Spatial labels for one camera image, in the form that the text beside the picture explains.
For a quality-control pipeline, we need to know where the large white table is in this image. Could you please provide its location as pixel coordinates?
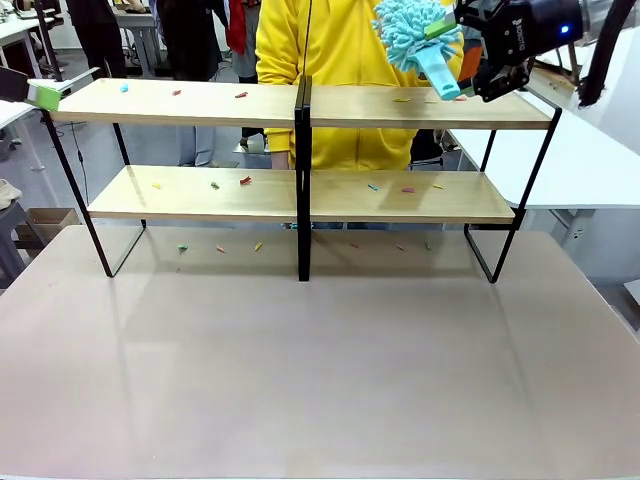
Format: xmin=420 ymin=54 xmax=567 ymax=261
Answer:
xmin=446 ymin=74 xmax=640 ymax=212

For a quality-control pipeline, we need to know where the cardboard box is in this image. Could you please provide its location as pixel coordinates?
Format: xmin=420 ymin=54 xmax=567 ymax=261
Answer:
xmin=25 ymin=206 xmax=82 ymax=247

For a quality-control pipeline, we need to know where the wooden workbench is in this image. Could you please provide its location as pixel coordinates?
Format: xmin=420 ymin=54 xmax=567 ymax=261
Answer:
xmin=528 ymin=47 xmax=587 ymax=97

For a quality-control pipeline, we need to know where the person in red jacket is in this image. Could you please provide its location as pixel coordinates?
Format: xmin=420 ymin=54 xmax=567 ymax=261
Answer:
xmin=223 ymin=0 xmax=261 ymax=85

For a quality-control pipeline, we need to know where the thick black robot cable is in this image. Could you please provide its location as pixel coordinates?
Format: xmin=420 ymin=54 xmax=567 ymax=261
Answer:
xmin=577 ymin=0 xmax=632 ymax=109

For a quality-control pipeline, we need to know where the person in dark jacket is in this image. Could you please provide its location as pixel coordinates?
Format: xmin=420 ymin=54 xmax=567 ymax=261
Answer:
xmin=155 ymin=0 xmax=222 ymax=167

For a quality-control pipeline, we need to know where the grey stool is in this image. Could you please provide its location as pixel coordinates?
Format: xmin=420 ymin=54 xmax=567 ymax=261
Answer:
xmin=0 ymin=201 xmax=29 ymax=290

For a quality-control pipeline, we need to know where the black stand pole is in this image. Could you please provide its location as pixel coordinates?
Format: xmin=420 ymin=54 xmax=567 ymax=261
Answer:
xmin=35 ymin=0 xmax=65 ymax=84

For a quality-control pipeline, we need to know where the person in yellow hoodie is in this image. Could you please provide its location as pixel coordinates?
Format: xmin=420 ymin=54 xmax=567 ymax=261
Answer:
xmin=254 ymin=0 xmax=470 ymax=231

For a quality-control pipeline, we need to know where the small white side table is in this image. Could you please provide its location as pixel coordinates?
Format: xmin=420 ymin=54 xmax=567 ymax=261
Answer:
xmin=0 ymin=98 xmax=41 ymax=132

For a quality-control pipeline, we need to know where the person in black clothes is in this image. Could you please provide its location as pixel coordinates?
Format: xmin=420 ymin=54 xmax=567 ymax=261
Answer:
xmin=66 ymin=0 xmax=127 ymax=80

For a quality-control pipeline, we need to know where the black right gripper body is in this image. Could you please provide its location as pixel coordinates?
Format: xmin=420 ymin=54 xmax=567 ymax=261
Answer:
xmin=483 ymin=0 xmax=585 ymax=65

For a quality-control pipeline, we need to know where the beige cloth bundle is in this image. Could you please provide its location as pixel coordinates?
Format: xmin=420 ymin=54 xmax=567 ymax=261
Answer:
xmin=0 ymin=178 xmax=24 ymax=211

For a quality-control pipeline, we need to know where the thin black cable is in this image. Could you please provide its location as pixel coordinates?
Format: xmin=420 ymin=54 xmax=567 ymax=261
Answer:
xmin=301 ymin=0 xmax=314 ymax=77

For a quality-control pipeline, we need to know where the wooden shelf unit black frame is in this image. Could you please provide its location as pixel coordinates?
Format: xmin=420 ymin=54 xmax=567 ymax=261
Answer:
xmin=40 ymin=74 xmax=314 ymax=283
xmin=294 ymin=74 xmax=564 ymax=285

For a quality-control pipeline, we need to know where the teal microfiber duster with handle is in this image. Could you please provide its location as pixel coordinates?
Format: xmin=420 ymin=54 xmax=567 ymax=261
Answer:
xmin=370 ymin=0 xmax=464 ymax=101

